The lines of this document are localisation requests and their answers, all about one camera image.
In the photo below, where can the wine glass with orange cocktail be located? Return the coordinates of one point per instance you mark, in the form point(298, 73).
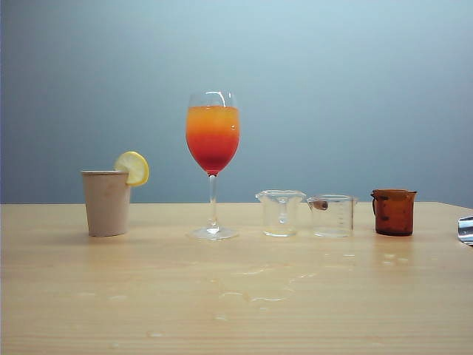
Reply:
point(213, 140)

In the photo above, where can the amber glass beaker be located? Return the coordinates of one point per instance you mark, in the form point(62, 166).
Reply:
point(394, 218)

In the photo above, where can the yellow lemon slice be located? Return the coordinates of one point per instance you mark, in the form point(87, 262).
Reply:
point(135, 168)

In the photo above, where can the shiny silver metal object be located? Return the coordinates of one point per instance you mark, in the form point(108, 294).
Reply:
point(466, 231)

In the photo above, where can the beige paper cup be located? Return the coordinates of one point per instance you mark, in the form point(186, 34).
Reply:
point(106, 207)

